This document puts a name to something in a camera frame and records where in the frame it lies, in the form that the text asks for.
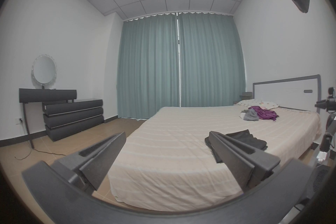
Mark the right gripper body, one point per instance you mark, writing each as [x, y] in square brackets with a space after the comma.
[331, 105]

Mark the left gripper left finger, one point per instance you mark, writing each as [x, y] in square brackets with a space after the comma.
[97, 162]

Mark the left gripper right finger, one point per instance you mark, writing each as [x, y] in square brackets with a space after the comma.
[244, 165]

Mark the black T-shirt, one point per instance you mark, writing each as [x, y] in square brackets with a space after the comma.
[249, 139]

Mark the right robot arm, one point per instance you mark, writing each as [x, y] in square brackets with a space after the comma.
[329, 131]

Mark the grey garment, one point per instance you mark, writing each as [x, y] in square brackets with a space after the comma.
[251, 115]

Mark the white garment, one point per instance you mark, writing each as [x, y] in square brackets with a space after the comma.
[241, 114]

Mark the purple satin garment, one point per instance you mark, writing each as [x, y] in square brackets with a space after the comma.
[265, 113]

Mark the bed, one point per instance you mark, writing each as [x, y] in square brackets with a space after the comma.
[183, 152]

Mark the white printed pillow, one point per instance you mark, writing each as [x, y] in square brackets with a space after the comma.
[258, 103]

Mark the grey bedside table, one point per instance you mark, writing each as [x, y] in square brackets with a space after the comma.
[245, 95]

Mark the round white mirror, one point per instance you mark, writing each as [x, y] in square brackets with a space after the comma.
[44, 70]

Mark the white wall socket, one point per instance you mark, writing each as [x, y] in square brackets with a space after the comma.
[19, 120]

